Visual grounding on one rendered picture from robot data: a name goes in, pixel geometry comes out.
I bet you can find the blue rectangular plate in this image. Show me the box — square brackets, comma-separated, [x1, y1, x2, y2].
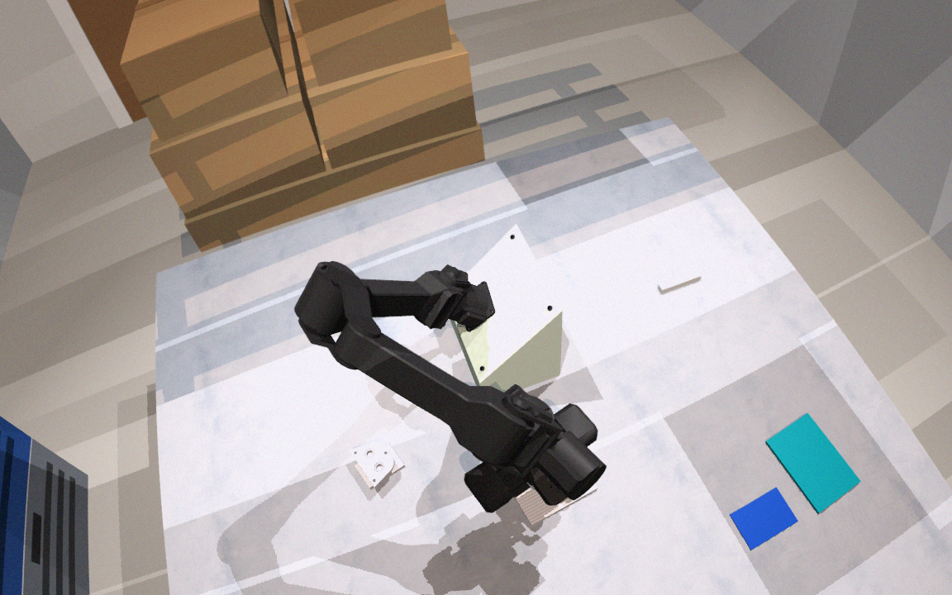
[730, 488, 797, 550]

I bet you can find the white flat bar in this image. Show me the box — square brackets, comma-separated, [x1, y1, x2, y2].
[657, 271, 701, 294]

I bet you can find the teal rectangular plate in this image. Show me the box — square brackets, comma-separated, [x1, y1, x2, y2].
[765, 413, 860, 514]

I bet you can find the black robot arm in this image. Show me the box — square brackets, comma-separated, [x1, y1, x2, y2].
[294, 261, 607, 506]

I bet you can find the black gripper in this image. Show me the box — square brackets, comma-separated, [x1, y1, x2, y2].
[464, 403, 598, 513]

